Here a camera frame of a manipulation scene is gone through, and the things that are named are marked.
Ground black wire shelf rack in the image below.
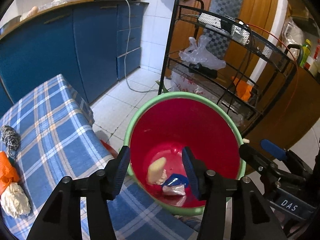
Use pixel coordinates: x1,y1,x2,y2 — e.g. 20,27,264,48
161,0,296,135

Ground wooden door frame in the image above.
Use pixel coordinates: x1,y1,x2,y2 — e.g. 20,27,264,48
180,0,287,85

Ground orange cloth on shelf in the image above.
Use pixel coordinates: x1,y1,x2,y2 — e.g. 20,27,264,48
231,76,253,102

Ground yellow sponge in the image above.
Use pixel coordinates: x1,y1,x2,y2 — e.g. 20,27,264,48
147,157,167,185

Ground white power cable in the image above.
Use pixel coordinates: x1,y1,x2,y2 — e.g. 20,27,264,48
105,0,161,94

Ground blue lower kitchen cabinets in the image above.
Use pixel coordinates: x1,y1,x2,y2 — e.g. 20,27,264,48
1,0,146,113

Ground cream wrapper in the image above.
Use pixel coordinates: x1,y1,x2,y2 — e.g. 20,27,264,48
155,169,167,185

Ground steel wool scrubber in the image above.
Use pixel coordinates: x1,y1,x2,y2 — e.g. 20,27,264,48
1,125,20,151

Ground white foam packet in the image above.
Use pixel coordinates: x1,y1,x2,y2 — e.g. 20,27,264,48
162,184,185,196

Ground blue plaid tablecloth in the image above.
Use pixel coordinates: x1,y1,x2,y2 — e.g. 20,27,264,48
1,75,197,239

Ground steel mixing bowl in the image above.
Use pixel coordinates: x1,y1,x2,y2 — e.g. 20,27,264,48
0,15,21,35

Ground red bucket green rim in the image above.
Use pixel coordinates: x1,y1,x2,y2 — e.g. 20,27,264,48
124,92,246,216

